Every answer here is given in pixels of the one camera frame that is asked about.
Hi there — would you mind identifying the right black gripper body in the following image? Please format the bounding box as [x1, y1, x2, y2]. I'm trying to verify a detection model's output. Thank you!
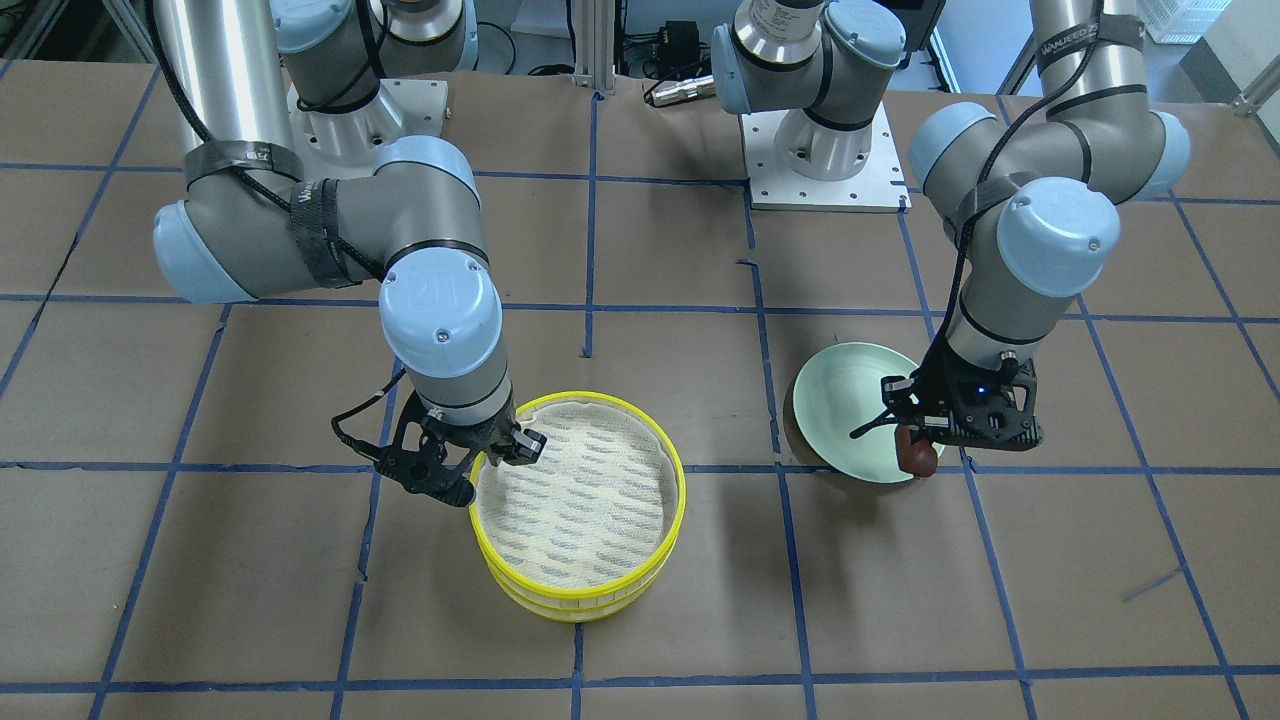
[396, 395, 521, 509]

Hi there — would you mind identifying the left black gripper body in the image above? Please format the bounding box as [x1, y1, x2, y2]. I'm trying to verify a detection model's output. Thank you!
[915, 340, 1043, 451]

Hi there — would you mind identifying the brown steamed bun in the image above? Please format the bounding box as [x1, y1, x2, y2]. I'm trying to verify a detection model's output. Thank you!
[893, 425, 940, 478]

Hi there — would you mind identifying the yellow steamer layer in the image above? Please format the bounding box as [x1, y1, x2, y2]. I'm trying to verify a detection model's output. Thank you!
[485, 550, 673, 623]
[470, 391, 686, 600]

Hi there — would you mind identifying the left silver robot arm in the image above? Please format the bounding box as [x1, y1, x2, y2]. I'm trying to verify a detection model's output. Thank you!
[710, 1, 1190, 451]

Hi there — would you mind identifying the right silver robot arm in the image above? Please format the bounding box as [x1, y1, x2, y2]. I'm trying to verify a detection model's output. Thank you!
[143, 1, 547, 507]

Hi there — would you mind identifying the light green plate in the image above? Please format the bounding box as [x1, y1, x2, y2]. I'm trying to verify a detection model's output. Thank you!
[792, 342, 916, 484]

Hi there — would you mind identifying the silver connector plug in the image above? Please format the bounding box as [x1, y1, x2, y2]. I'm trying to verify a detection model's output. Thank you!
[643, 76, 716, 108]

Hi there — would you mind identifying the black power adapter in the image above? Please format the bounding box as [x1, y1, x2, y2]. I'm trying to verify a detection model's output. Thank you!
[654, 20, 701, 68]

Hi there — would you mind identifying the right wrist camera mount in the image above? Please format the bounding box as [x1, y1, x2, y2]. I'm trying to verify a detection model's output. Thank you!
[332, 395, 486, 509]

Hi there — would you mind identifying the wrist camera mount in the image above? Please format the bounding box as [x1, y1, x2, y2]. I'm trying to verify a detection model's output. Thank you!
[915, 355, 1043, 451]
[332, 395, 486, 509]

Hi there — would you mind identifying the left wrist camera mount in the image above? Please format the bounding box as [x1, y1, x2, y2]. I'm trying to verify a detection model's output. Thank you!
[915, 355, 1043, 451]

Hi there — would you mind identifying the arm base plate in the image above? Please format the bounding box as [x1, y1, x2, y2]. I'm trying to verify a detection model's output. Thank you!
[285, 79, 449, 179]
[740, 106, 911, 213]

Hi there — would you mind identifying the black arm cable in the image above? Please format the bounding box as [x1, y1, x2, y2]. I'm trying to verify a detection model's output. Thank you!
[920, 0, 1106, 380]

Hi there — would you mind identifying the aluminium frame post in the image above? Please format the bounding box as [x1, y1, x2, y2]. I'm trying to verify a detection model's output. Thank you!
[570, 0, 621, 96]

